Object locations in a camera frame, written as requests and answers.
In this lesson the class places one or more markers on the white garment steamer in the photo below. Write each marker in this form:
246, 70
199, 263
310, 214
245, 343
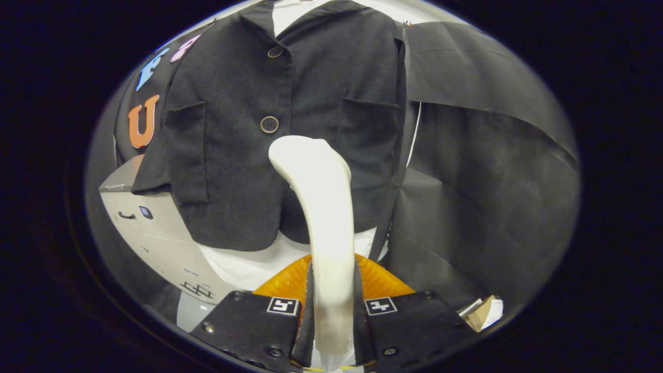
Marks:
326, 207

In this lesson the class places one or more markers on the grey drawer cabinet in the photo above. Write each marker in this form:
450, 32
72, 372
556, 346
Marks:
155, 228

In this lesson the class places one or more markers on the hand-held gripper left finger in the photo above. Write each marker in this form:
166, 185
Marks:
308, 336

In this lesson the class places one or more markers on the black jacket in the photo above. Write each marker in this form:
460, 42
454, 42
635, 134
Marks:
233, 171

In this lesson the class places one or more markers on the small cardboard box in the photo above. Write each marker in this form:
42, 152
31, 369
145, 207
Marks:
487, 313

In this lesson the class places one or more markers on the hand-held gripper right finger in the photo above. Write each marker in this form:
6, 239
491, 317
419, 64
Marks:
362, 336

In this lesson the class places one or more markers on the black backdrop cloth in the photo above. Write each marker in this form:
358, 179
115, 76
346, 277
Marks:
492, 207

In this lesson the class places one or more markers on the white mannequin torso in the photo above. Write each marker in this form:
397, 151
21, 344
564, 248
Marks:
243, 264

